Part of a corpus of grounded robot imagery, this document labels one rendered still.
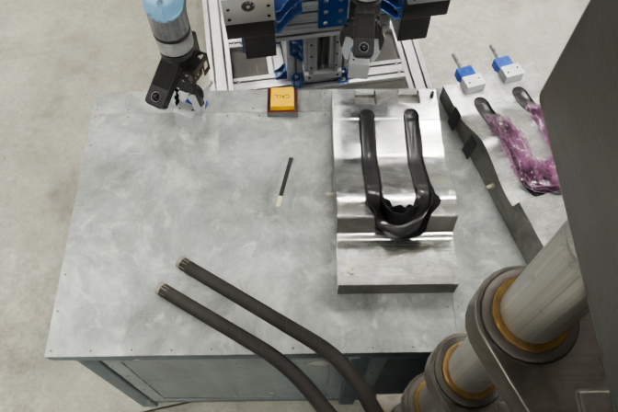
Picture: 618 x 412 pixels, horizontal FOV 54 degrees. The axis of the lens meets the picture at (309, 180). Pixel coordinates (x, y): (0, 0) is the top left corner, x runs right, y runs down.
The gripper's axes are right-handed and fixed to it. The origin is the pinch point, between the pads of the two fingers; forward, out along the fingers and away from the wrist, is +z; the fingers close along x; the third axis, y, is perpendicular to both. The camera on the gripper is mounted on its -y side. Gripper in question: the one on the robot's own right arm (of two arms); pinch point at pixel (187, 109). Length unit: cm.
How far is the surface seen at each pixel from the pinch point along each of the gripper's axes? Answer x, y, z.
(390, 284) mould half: -58, -17, 9
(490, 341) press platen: -69, -44, -59
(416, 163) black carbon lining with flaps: -53, 12, 7
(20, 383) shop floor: 44, -68, 95
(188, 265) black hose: -15.2, -30.4, 11.5
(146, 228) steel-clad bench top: -0.5, -25.5, 15.0
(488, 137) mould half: -66, 25, 5
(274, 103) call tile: -13.5, 17.2, 11.4
